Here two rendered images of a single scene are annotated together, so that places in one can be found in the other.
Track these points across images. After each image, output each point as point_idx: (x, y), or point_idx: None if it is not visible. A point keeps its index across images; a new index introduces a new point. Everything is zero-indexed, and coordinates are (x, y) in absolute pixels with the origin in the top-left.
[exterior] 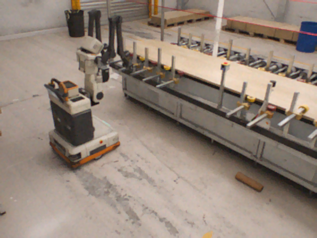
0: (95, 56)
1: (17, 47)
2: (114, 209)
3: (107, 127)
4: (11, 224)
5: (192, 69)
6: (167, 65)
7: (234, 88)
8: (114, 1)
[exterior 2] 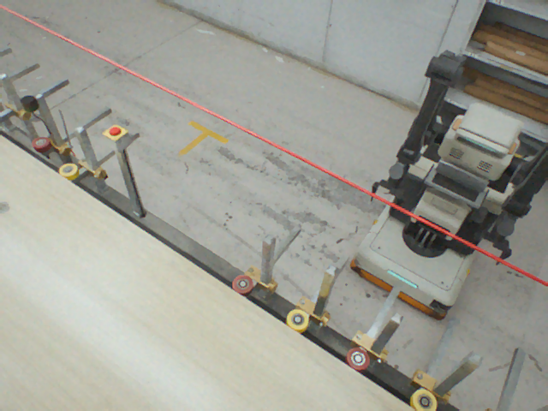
0: (450, 126)
1: None
2: (300, 163)
3: (386, 256)
4: (399, 136)
5: (205, 310)
6: (298, 336)
7: (94, 205)
8: None
